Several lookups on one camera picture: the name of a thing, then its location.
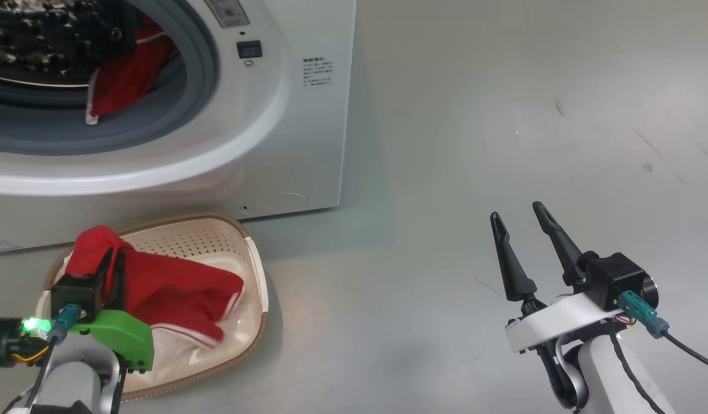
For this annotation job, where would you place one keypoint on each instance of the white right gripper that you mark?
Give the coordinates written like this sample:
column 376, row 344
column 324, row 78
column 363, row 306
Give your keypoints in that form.
column 552, row 319

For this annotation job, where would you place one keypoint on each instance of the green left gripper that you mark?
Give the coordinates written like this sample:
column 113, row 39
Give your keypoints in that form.
column 127, row 336

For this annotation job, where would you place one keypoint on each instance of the red garment with striped trim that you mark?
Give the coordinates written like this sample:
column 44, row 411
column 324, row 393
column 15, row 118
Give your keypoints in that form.
column 170, row 287

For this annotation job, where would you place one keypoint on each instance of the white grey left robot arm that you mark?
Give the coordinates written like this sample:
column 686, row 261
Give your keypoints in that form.
column 72, row 374

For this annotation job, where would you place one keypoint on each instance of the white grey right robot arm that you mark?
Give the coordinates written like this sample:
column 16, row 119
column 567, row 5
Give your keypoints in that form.
column 601, row 374

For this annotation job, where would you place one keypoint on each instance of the cream perforated laundry basket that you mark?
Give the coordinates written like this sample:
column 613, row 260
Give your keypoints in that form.
column 187, row 241

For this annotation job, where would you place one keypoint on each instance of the black cylindrical right gripper motor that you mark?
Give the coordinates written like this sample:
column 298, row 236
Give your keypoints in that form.
column 651, row 290

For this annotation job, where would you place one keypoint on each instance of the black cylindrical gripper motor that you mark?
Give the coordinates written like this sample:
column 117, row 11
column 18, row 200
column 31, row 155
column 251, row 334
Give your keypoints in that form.
column 651, row 290
column 3, row 345

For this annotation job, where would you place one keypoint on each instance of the black cylindrical left gripper motor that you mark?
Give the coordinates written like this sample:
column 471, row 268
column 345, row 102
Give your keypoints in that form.
column 3, row 345

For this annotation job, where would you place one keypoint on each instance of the white front-load washing machine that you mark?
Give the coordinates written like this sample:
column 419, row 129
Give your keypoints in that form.
column 308, row 144

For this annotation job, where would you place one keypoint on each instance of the steel washing machine drum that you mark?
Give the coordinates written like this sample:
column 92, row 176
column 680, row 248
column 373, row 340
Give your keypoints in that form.
column 38, row 40

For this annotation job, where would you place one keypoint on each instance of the black door lock socket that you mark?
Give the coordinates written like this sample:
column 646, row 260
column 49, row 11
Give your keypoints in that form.
column 249, row 49

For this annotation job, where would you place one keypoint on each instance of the small printed warning text label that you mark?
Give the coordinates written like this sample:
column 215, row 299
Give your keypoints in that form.
column 316, row 72

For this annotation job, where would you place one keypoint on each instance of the grey instruction label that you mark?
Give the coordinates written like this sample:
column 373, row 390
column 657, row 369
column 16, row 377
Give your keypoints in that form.
column 227, row 11

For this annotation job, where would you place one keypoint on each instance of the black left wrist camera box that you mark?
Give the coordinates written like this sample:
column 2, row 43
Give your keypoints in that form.
column 78, row 293

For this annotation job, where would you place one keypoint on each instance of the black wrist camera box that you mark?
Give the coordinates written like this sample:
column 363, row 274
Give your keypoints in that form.
column 78, row 293
column 612, row 279

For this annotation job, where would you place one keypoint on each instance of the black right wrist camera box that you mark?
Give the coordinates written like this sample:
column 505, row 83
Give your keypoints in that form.
column 612, row 279

